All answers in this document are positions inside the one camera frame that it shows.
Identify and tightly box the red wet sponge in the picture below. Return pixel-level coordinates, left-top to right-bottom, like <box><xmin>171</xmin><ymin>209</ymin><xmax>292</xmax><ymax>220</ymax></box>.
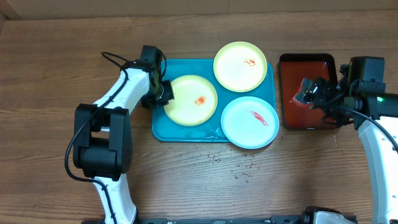
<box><xmin>290</xmin><ymin>78</ymin><xmax>312</xmax><ymax>109</ymax></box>

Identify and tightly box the yellow plate with ketchup spot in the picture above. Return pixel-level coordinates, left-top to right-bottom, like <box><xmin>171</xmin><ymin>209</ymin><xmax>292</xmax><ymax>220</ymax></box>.
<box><xmin>164</xmin><ymin>75</ymin><xmax>218</xmax><ymax>126</ymax></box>

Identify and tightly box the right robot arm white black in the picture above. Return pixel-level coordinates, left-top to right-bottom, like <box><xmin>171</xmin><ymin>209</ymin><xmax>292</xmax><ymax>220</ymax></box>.
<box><xmin>293</xmin><ymin>78</ymin><xmax>397</xmax><ymax>223</ymax></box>

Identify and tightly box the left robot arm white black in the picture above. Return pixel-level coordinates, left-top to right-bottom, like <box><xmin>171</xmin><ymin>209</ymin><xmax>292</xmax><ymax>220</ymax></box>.
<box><xmin>64</xmin><ymin>59</ymin><xmax>173</xmax><ymax>223</ymax></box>

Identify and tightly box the red black lacquer tray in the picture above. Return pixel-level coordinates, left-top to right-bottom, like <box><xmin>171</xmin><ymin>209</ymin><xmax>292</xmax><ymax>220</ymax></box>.
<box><xmin>279</xmin><ymin>54</ymin><xmax>338</xmax><ymax>129</ymax></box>

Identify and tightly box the teal plastic tray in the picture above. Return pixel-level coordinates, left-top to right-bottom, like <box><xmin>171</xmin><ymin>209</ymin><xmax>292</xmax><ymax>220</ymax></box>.
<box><xmin>152</xmin><ymin>58</ymin><xmax>277</xmax><ymax>142</ymax></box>

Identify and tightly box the light blue plate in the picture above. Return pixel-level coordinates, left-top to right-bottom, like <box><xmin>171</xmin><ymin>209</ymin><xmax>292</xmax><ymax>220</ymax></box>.
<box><xmin>221</xmin><ymin>96</ymin><xmax>279</xmax><ymax>149</ymax></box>

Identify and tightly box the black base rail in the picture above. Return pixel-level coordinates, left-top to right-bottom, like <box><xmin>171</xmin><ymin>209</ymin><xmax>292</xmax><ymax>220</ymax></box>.
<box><xmin>134</xmin><ymin>215</ymin><xmax>299</xmax><ymax>224</ymax></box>

